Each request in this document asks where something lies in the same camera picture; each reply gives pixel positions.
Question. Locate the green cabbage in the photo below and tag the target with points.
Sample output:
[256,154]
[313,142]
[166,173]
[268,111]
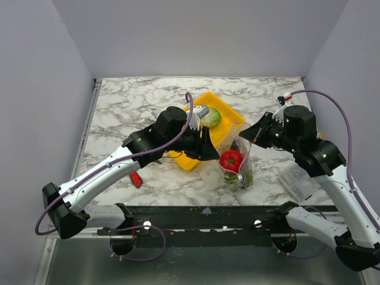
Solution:
[212,119]

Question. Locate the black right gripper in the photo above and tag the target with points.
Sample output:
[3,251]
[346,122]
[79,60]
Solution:
[264,131]

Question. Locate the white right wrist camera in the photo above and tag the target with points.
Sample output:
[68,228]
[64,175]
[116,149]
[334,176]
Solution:
[282,100]

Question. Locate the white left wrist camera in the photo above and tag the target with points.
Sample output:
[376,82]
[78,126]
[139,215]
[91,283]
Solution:
[198,113]

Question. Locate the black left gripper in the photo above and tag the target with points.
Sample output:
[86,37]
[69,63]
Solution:
[203,149]

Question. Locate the yellow plastic tray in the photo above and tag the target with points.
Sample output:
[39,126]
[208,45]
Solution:
[217,134]

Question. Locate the clear plastic packet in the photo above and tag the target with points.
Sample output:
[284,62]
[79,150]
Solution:
[298,183]

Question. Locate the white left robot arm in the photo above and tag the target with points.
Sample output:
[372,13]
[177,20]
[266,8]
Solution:
[67,204]

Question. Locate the green celery stalk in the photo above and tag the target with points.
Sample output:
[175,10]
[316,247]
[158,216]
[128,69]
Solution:
[242,181]

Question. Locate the dark purple round fruit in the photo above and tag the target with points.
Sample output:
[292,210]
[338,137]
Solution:
[238,146]

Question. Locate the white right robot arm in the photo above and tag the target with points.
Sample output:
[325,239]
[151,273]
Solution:
[357,242]

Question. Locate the black metal base rail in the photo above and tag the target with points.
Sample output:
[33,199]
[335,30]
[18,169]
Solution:
[186,226]

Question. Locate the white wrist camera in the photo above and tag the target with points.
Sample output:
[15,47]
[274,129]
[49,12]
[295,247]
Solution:
[198,113]
[282,100]

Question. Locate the clear pink-dotted zip bag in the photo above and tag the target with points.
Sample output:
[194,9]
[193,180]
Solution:
[225,146]

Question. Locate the red tomato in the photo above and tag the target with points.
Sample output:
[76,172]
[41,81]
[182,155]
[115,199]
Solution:
[231,160]

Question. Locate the red black handled tool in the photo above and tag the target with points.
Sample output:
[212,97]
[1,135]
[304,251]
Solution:
[136,179]

